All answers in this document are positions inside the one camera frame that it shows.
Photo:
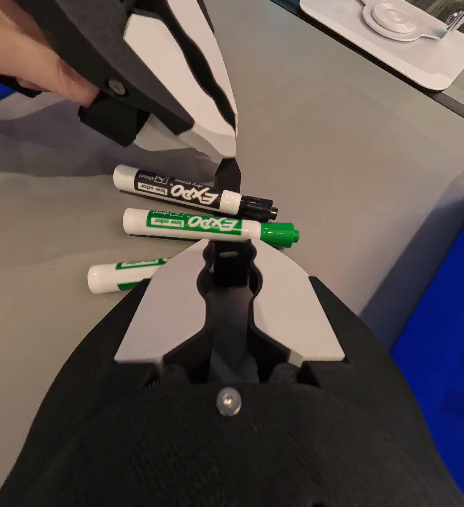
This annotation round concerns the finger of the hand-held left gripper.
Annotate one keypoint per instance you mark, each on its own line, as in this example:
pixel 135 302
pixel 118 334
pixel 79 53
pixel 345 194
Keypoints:
pixel 152 47
pixel 216 51

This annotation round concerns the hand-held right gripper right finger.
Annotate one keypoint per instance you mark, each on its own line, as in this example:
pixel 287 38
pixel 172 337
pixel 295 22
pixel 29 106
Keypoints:
pixel 295 313

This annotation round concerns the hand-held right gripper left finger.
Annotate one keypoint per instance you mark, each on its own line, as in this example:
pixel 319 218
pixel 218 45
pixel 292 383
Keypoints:
pixel 164 313

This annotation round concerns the green dry erase marker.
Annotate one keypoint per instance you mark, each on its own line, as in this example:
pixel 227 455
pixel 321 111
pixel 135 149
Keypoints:
pixel 105 277
pixel 200 225

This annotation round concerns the person's left hand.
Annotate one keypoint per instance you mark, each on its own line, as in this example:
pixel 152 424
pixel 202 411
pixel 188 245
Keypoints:
pixel 18 43

